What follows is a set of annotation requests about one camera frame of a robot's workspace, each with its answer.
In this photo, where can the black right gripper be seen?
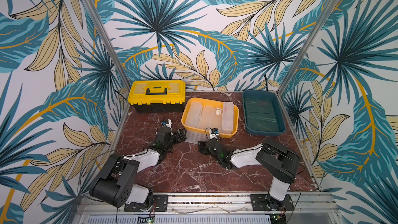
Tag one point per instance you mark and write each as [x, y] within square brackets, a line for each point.
[208, 146]

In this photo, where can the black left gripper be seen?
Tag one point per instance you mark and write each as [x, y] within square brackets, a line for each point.
[178, 139]

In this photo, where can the clear ribbed pencil case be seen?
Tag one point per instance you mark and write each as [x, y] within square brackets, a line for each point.
[194, 137]

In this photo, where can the yellow plastic tray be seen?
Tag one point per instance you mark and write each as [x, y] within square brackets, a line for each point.
[215, 104]

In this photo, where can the clear pencil case pink inside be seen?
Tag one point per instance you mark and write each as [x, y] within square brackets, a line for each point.
[227, 117]

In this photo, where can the yellow black toolbox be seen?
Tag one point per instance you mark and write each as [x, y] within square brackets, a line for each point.
[154, 96]

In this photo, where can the teal plastic tray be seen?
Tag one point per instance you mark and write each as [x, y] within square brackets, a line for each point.
[262, 113]

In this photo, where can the clear pencil case labelled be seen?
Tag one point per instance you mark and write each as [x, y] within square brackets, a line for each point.
[217, 119]

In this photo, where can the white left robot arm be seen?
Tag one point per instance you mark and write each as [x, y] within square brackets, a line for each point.
[115, 183]

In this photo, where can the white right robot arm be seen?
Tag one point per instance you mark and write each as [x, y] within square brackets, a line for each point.
[281, 161]

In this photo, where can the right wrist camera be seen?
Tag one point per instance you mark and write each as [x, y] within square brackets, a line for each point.
[212, 133]

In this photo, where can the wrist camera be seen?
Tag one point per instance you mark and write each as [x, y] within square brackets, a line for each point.
[212, 133]
[167, 123]

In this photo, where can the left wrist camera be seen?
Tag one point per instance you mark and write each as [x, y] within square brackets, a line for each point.
[167, 123]

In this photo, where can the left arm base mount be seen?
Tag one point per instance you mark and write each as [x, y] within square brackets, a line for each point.
[157, 203]

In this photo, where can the aluminium front rail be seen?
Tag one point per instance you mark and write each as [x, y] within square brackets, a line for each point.
[232, 208]

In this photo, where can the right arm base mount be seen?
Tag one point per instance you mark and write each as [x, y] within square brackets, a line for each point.
[264, 202]

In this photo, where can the right aluminium frame post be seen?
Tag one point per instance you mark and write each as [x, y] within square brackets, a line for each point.
[329, 7]

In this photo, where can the aluminium frame post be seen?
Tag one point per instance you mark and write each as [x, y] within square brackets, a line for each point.
[93, 13]
[329, 7]

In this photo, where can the left aluminium frame post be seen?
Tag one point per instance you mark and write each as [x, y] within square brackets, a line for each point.
[93, 13]

